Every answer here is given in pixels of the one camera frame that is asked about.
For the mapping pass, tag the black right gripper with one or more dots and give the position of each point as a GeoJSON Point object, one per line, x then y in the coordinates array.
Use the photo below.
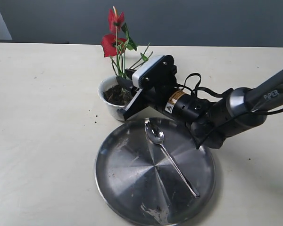
{"type": "Point", "coordinates": [156, 84]}

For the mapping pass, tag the stainless steel spork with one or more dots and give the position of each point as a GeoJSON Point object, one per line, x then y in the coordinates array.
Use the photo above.
{"type": "Point", "coordinates": [156, 136]}

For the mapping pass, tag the red artificial flower plant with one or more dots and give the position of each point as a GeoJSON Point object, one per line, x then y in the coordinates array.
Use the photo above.
{"type": "Point", "coordinates": [117, 42]}

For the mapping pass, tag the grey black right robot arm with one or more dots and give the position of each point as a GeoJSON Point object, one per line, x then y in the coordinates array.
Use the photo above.
{"type": "Point", "coordinates": [210, 117]}

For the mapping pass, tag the white scalloped plastic pot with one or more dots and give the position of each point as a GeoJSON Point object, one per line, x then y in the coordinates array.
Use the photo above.
{"type": "Point", "coordinates": [104, 86]}

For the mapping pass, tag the dark potting soil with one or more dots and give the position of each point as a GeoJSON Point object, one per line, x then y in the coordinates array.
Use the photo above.
{"type": "Point", "coordinates": [117, 95]}

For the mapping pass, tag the round stainless steel plate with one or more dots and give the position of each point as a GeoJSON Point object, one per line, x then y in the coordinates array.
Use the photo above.
{"type": "Point", "coordinates": [138, 182]}

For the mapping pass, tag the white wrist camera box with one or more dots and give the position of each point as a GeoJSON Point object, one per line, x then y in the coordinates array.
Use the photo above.
{"type": "Point", "coordinates": [140, 73]}

